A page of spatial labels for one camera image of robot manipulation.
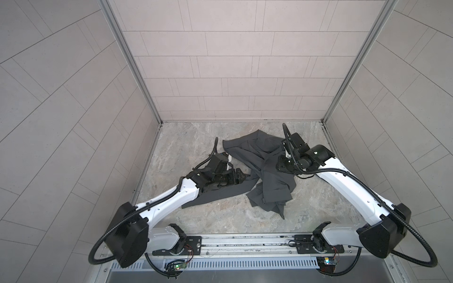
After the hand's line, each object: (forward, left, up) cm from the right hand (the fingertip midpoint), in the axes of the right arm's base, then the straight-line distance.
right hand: (277, 169), depth 76 cm
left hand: (-2, +14, -3) cm, 14 cm away
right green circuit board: (-33, -15, -18) cm, 41 cm away
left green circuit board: (-31, +43, -13) cm, 55 cm away
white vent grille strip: (-31, +12, -17) cm, 38 cm away
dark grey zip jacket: (+17, +6, -11) cm, 21 cm away
